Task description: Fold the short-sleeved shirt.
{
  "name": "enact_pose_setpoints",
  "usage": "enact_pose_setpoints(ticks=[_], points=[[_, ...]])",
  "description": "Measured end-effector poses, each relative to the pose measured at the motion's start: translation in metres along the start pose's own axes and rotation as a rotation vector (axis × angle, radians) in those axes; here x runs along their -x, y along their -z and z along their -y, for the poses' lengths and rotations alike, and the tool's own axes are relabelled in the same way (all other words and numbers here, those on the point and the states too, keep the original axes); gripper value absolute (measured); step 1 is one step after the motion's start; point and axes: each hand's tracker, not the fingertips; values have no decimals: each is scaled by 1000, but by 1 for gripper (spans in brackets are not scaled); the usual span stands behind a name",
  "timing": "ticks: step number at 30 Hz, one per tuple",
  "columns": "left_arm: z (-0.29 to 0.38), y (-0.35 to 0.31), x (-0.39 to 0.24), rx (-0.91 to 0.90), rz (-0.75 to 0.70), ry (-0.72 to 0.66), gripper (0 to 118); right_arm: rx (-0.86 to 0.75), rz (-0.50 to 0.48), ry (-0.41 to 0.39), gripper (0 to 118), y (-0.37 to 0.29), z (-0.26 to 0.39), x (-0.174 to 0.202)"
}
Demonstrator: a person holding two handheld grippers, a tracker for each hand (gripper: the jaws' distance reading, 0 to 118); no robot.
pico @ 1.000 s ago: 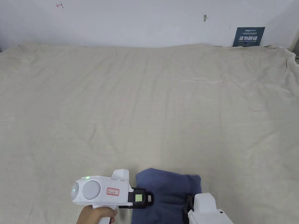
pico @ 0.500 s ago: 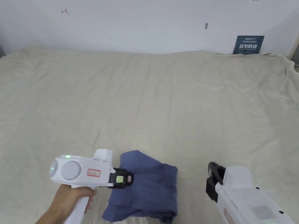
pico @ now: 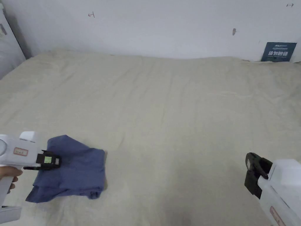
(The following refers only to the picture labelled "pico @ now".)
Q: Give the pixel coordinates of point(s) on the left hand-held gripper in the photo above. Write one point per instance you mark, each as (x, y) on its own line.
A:
(14, 143)

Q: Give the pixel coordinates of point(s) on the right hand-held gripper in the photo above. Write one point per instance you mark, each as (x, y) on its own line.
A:
(282, 188)

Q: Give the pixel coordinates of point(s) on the dark blue garment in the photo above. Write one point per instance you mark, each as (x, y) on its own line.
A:
(77, 169)

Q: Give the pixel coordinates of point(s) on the person's left hand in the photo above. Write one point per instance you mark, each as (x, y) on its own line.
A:
(7, 173)

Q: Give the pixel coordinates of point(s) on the bed with beige sheet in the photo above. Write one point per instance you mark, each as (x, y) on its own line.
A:
(164, 106)

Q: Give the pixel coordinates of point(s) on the dark blue sign board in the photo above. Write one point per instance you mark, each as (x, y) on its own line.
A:
(279, 53)

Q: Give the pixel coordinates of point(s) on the white cabinet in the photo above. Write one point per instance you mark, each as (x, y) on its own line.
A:
(9, 42)

